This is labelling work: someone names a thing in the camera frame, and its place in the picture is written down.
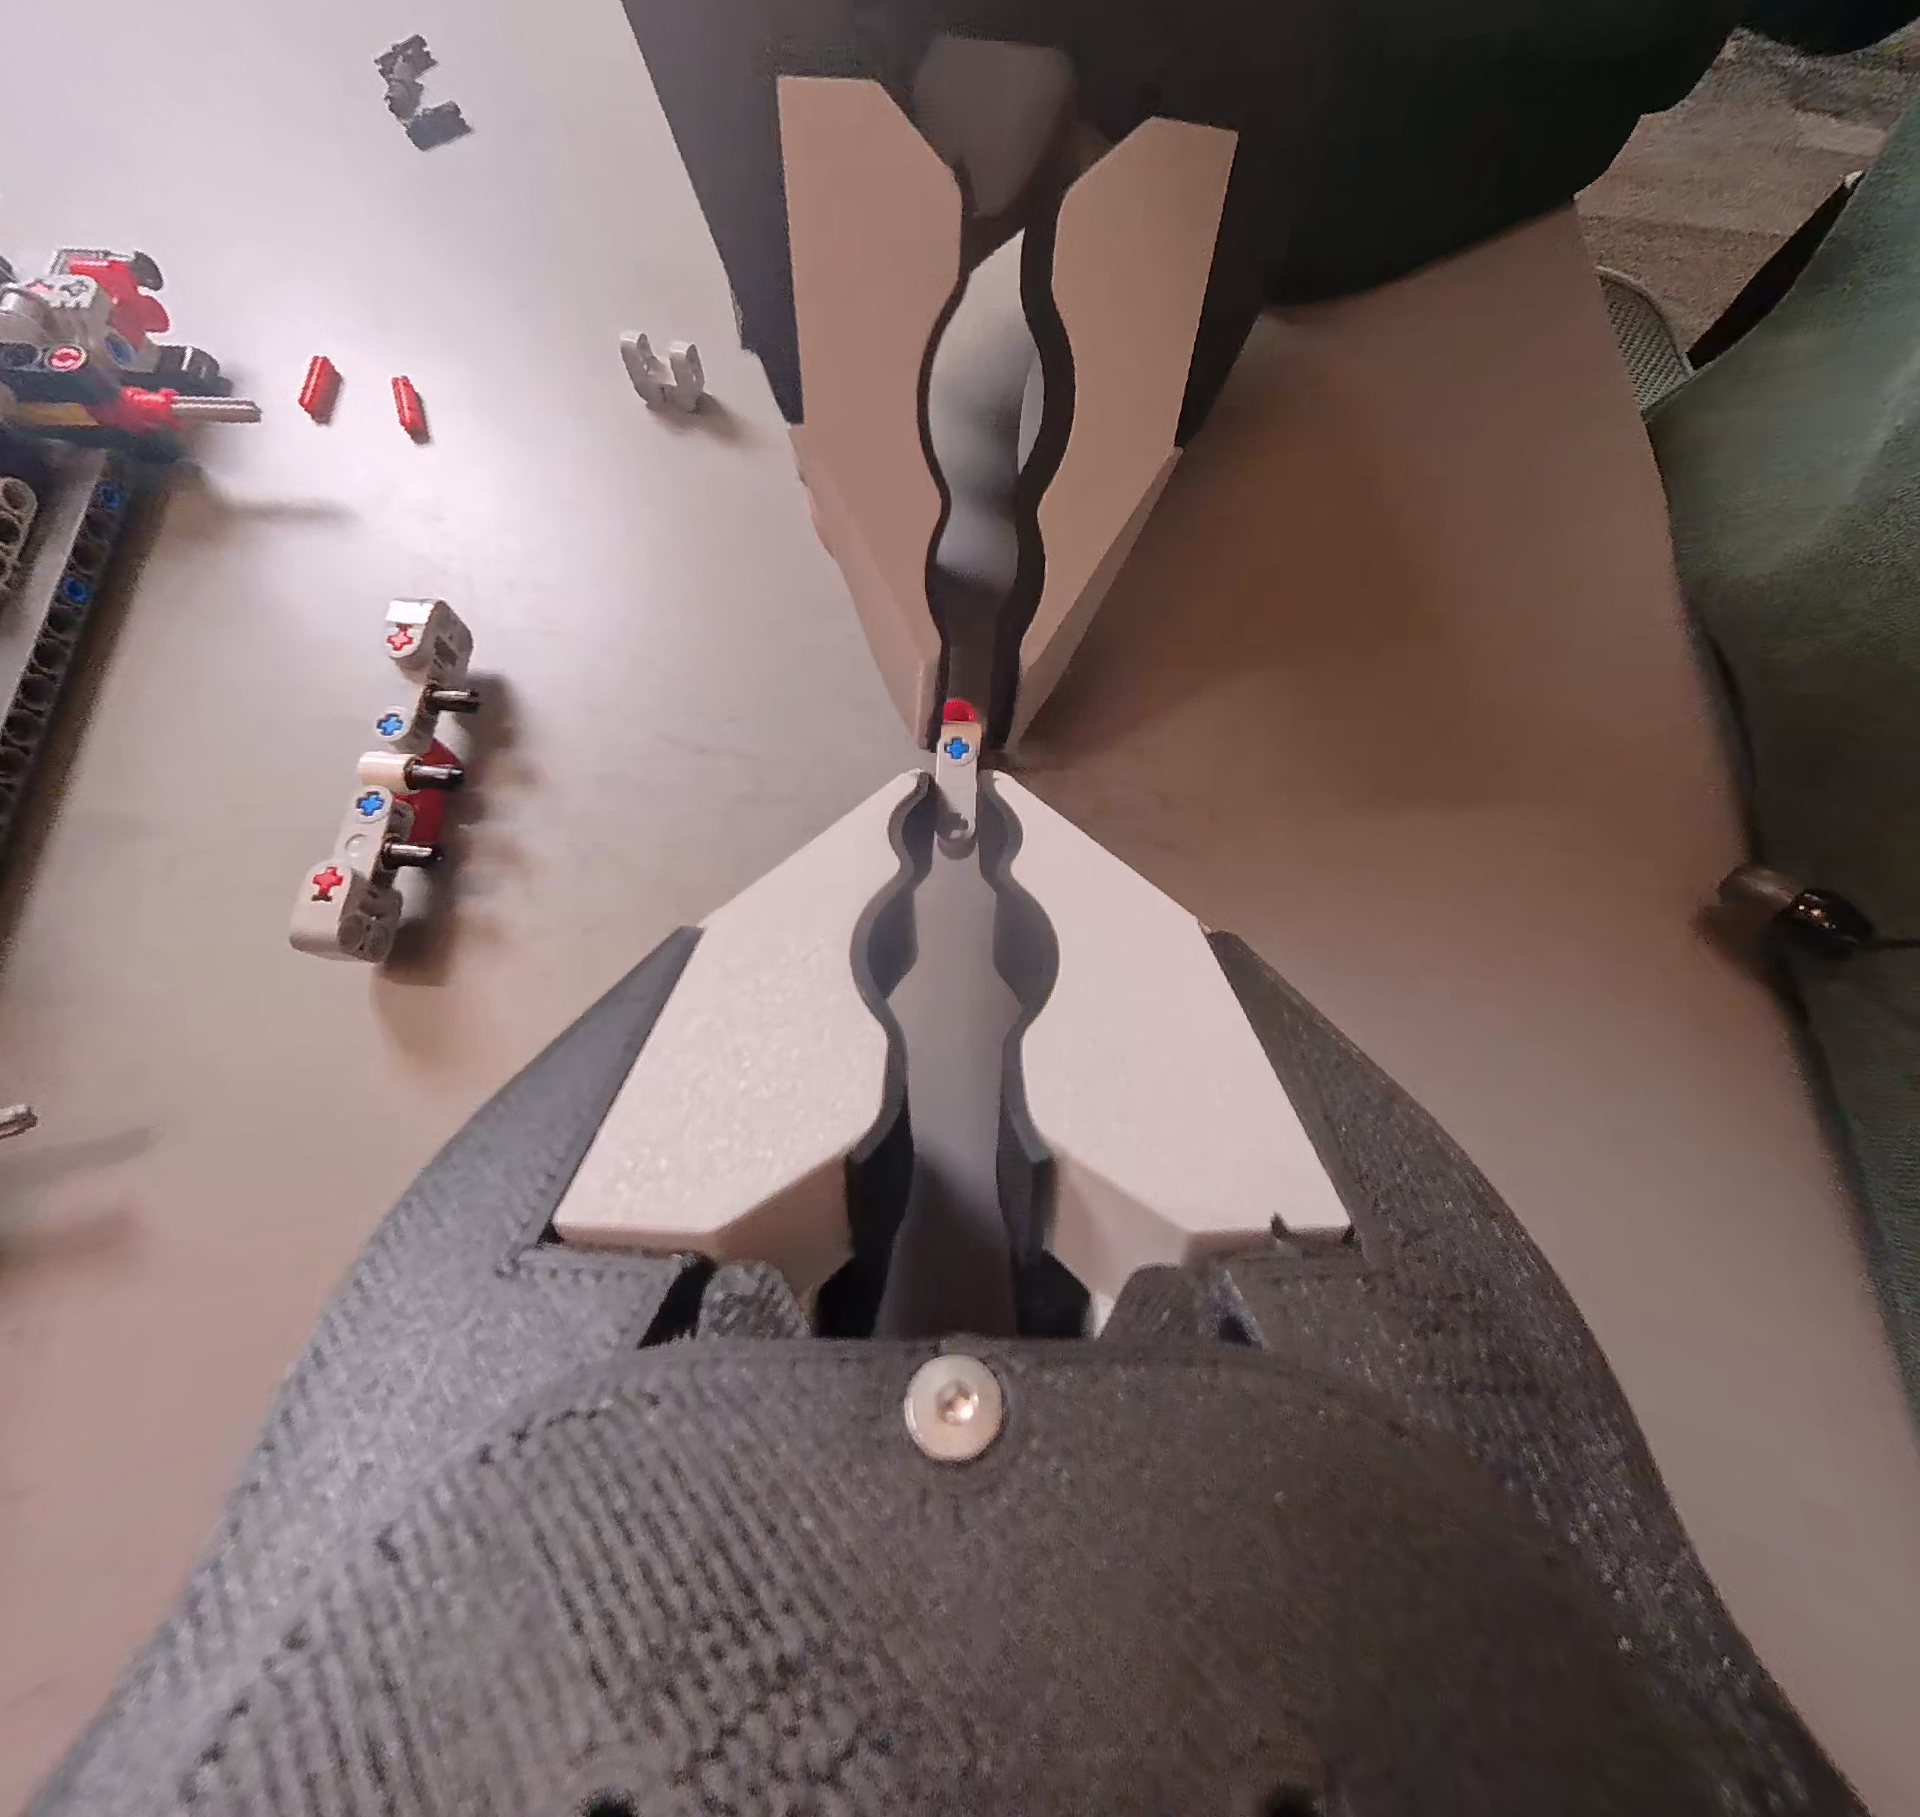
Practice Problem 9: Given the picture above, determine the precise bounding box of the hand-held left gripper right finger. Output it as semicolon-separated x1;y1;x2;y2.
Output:
990;766;1353;1337

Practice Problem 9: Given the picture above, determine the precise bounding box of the partly built lego car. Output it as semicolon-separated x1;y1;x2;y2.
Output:
0;238;266;1146

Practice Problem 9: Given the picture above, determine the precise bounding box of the grey lego connector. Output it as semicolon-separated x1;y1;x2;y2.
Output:
616;329;709;415

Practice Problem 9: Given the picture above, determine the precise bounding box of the grey lego liftarm blue pin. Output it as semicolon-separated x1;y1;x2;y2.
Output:
929;726;993;848

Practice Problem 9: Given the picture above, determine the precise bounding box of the grey lego assembly with pins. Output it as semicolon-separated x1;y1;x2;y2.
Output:
288;597;487;967

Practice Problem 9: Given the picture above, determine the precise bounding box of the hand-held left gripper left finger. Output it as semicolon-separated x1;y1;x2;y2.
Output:
549;766;920;1337

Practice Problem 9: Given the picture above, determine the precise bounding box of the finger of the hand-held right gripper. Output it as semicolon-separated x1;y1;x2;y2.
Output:
777;68;979;746
993;120;1242;770

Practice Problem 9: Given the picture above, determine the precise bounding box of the green hoodie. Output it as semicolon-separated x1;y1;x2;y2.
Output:
1591;112;1920;1398

